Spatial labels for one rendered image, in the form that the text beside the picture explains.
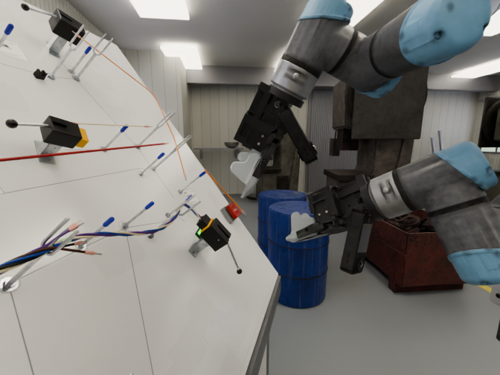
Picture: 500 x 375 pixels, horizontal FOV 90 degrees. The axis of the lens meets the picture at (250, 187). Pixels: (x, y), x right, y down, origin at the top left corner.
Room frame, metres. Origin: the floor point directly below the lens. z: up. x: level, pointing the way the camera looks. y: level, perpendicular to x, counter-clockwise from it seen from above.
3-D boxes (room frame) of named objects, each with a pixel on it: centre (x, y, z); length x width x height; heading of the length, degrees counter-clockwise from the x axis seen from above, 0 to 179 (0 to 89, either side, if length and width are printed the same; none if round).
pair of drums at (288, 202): (2.36, -0.38, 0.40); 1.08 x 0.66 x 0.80; 174
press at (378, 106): (3.88, -1.69, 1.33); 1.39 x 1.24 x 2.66; 95
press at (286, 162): (5.80, -0.52, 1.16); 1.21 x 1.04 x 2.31; 97
